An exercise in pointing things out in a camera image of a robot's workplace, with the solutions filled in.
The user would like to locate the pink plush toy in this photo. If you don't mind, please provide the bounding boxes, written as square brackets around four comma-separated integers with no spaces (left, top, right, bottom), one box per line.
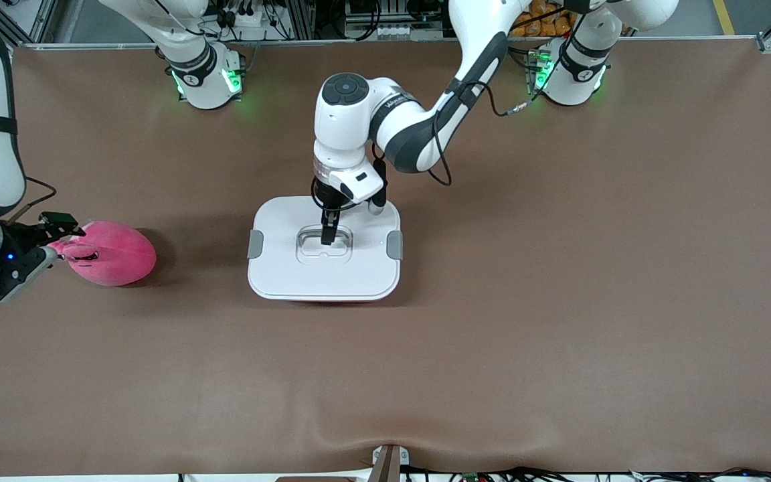
[48,220,157,287]

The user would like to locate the white box lid grey latches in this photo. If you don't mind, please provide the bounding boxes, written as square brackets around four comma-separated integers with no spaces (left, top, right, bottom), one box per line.
[247,194,404,302]

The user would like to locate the white power strip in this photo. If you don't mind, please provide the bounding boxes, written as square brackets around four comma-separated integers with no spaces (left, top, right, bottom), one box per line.
[222,7,272,33]

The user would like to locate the brown table mat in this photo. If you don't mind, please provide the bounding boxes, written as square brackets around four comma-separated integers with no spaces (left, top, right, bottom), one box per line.
[0,37,771,477]

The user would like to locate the orange snack bags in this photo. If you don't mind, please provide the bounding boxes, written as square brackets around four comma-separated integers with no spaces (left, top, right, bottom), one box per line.
[511,0,572,37]

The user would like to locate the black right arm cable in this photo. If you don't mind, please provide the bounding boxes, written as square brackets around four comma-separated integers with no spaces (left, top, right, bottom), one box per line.
[0,175,58,227]

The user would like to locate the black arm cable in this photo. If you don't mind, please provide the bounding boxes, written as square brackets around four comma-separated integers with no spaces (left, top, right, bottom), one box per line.
[0,175,58,227]
[426,80,533,187]

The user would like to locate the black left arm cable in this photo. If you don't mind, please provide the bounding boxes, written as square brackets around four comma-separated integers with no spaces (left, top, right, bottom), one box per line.
[426,80,533,187]

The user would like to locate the aluminium camera mount beam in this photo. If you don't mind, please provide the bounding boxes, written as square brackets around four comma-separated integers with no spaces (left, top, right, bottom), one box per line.
[371,443,411,482]

